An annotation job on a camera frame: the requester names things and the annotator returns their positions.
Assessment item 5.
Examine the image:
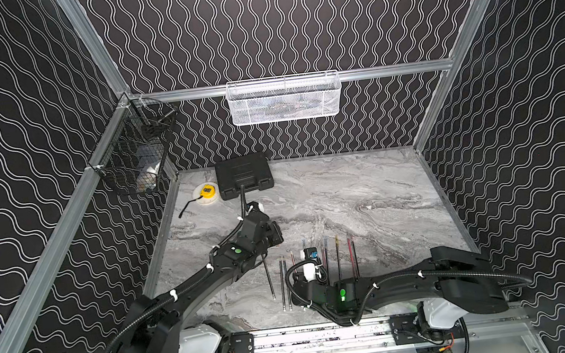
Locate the dark grey pencil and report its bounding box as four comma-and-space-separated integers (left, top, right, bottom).
262, 256, 277, 301

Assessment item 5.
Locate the red pencil pink cap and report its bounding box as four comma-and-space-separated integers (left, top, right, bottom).
290, 252, 297, 273

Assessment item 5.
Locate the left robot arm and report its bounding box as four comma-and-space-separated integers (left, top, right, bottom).
103, 187, 284, 353

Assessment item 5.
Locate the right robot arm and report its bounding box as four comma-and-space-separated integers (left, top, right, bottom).
284, 246, 533, 342

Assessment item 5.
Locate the blue pencil blue cap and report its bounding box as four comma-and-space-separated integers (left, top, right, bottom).
323, 236, 331, 280

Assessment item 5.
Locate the black plastic tool case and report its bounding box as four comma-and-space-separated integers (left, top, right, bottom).
215, 152, 275, 201

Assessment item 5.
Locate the dark pencil yellow cap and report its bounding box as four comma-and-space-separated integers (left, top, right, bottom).
334, 235, 343, 280

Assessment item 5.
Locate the yellow tape measure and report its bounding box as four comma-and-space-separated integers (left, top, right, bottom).
178, 182, 219, 219

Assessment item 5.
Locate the red pencil pair right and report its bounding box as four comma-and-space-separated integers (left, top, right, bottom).
347, 235, 360, 279

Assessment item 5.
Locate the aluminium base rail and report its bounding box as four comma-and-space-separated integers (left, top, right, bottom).
107, 296, 549, 353

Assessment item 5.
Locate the white mesh wall basket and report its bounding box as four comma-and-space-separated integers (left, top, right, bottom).
225, 70, 342, 127

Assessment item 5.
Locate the black wire wall basket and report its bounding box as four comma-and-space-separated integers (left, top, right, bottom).
90, 93, 180, 197

